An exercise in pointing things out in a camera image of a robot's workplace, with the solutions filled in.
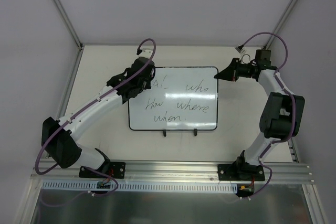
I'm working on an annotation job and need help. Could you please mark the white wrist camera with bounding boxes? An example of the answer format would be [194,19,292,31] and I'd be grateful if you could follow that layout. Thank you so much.
[136,48,153,58]
[235,45,246,55]

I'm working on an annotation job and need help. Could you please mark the left aluminium frame post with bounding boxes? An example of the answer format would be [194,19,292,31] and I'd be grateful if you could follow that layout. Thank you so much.
[39,0,84,83]

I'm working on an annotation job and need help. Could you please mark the aluminium frame post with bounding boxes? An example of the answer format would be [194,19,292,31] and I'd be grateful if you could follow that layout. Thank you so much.
[39,0,84,83]
[264,0,300,163]

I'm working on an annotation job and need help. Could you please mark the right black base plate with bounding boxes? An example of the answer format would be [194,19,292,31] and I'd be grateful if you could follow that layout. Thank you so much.
[217,163,265,182]

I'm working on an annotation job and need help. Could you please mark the white whiteboard black frame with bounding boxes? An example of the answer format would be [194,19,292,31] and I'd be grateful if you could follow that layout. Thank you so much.
[128,67,218,131]

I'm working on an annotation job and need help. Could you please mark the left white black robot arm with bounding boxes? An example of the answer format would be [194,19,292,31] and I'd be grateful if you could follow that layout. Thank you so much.
[41,57,155,177]

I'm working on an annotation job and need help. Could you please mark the right aluminium frame post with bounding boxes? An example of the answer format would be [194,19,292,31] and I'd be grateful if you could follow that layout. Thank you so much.
[264,0,300,163]

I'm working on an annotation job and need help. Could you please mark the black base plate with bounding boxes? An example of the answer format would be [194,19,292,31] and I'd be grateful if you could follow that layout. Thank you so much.
[79,161,126,179]
[217,163,265,182]

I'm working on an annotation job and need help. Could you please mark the purple cable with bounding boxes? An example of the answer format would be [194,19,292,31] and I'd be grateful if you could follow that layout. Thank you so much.
[236,33,299,204]
[35,39,157,208]

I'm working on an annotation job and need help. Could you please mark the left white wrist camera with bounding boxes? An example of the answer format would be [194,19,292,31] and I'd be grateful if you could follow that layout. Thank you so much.
[136,48,153,58]

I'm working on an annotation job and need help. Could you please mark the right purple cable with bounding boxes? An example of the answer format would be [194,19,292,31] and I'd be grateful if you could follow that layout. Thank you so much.
[236,33,299,204]

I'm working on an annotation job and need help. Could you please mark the white slotted cable duct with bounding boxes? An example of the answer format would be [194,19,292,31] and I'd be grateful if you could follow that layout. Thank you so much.
[41,179,238,194]

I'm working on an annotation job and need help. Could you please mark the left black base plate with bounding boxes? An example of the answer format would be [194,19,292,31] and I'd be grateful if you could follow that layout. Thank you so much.
[79,161,126,179]

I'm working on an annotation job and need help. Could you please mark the aluminium extrusion rail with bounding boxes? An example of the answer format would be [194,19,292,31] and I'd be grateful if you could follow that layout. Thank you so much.
[30,159,314,185]

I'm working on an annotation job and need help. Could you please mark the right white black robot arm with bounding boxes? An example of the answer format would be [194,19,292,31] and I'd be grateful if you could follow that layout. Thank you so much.
[214,49,305,181]

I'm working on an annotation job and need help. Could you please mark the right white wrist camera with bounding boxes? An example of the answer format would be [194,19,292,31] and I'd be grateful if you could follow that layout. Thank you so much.
[235,45,246,55]

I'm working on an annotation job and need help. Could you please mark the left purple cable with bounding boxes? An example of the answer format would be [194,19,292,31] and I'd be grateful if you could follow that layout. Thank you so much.
[35,39,157,208]

